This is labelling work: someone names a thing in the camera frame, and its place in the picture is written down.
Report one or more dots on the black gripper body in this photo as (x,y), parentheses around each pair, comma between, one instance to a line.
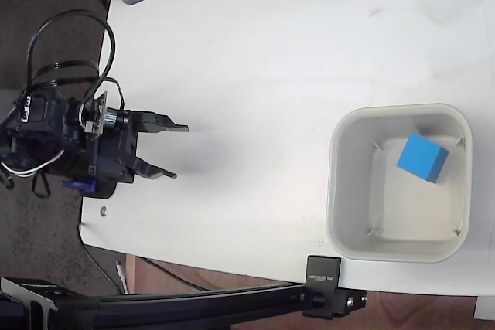
(114,156)

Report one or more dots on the blue cube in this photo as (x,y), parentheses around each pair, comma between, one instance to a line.
(419,156)

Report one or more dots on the black six-joint robot arm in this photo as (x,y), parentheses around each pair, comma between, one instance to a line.
(42,123)

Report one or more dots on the white square plastic bin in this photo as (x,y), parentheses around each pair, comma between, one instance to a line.
(410,214)

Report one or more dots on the blue plastic base part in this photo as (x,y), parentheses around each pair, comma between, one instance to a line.
(79,186)

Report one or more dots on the small metal screw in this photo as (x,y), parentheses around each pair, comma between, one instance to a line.
(103,211)

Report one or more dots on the black table clamp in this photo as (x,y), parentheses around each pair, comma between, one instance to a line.
(323,287)

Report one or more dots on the white paper sheet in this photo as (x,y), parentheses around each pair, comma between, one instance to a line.
(485,308)

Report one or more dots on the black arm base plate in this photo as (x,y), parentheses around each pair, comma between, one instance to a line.
(106,189)

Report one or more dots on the gripper-mounted camera module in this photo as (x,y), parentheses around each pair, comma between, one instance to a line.
(100,113)

